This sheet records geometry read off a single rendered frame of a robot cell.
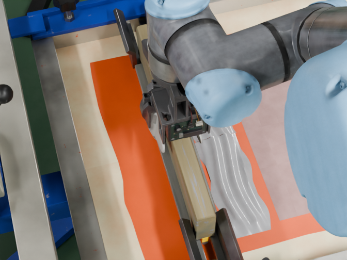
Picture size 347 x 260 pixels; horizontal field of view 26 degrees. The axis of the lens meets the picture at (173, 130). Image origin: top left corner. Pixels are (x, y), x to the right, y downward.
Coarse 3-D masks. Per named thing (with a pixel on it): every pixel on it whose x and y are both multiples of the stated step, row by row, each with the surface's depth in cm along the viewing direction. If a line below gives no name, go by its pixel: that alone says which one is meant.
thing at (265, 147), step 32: (256, 128) 125; (128, 160) 122; (160, 160) 122; (256, 160) 122; (288, 160) 122; (128, 192) 119; (160, 192) 119; (288, 192) 119; (160, 224) 116; (288, 224) 116; (160, 256) 113
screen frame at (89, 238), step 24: (216, 0) 135; (240, 0) 137; (264, 0) 139; (48, 48) 130; (48, 72) 127; (48, 96) 124; (72, 120) 122; (72, 144) 119; (72, 168) 117; (72, 192) 115; (72, 216) 113; (96, 216) 113; (96, 240) 111
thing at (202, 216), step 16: (144, 32) 121; (144, 64) 123; (176, 144) 111; (192, 144) 111; (176, 160) 111; (192, 160) 109; (192, 176) 108; (192, 192) 107; (208, 192) 107; (192, 208) 106; (208, 208) 106; (192, 224) 110; (208, 224) 107
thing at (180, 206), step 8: (136, 64) 126; (136, 72) 126; (144, 72) 125; (144, 80) 125; (144, 88) 124; (160, 152) 118; (168, 152) 118; (168, 160) 117; (168, 168) 116; (168, 176) 115; (176, 176) 115; (176, 184) 115; (176, 192) 114; (176, 200) 113; (184, 208) 113; (184, 216) 112
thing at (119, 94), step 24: (96, 72) 131; (120, 72) 131; (96, 96) 128; (120, 96) 128; (264, 96) 128; (120, 120) 126; (144, 120) 126; (264, 120) 126; (120, 144) 123; (144, 144) 123
